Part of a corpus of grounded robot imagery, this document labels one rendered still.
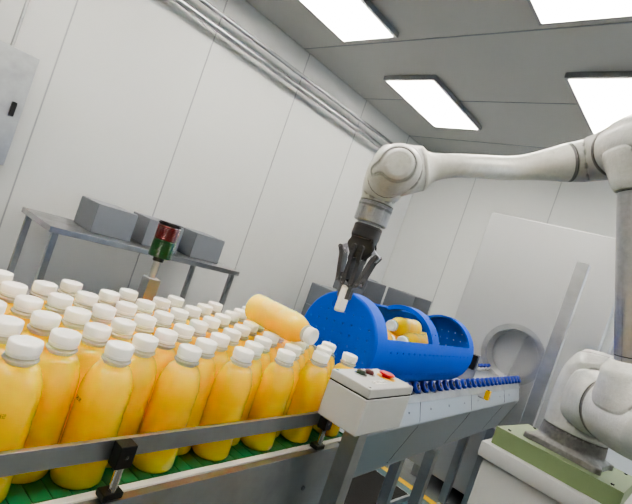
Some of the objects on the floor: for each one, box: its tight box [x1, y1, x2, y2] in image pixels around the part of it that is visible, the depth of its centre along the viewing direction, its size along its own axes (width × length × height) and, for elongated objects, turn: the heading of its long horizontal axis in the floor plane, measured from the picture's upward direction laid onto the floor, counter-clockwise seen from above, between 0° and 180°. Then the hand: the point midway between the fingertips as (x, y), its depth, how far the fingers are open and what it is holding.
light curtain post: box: [519, 261, 591, 427], centre depth 231 cm, size 6×6×170 cm
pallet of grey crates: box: [301, 278, 432, 316], centre depth 545 cm, size 120×80×119 cm
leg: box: [436, 436, 470, 504], centre depth 299 cm, size 6×6×63 cm
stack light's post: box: [136, 275, 161, 301], centre depth 127 cm, size 4×4×110 cm
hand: (343, 298), depth 119 cm, fingers closed
